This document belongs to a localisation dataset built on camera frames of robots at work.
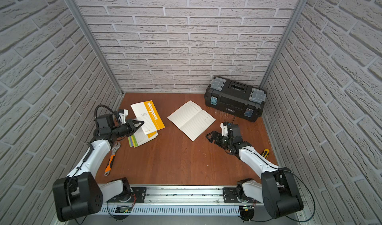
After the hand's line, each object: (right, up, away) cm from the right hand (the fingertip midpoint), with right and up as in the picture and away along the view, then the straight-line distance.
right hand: (212, 138), depth 87 cm
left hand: (-39, +11, -6) cm, 41 cm away
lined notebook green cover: (-46, -1, +5) cm, 46 cm away
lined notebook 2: (-40, +16, 0) cm, 43 cm away
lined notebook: (-12, +9, +16) cm, 22 cm away
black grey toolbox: (+18, +24, +7) cm, 31 cm away
